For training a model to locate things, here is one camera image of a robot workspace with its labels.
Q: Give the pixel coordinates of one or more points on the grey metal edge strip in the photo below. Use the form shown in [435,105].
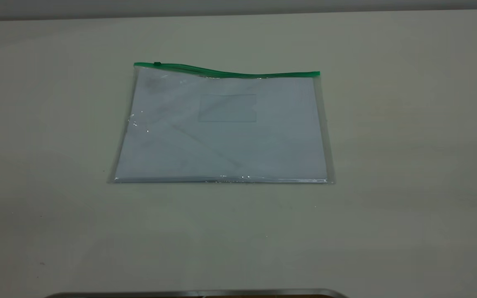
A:
[197,294]

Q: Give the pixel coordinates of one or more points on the clear zip bag green zipper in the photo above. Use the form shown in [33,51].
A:
[222,140]

